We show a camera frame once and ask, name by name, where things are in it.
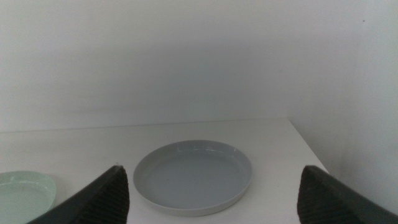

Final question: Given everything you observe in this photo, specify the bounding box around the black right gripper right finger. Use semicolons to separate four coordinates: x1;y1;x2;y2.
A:
296;165;398;224

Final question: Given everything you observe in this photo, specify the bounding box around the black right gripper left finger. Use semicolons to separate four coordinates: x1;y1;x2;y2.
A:
26;165;131;224

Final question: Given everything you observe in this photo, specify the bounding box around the pale green shallow bowl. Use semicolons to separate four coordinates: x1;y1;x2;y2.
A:
0;170;57;224

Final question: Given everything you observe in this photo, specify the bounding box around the grey shallow bowl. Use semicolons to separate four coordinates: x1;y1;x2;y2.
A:
132;139;253;218

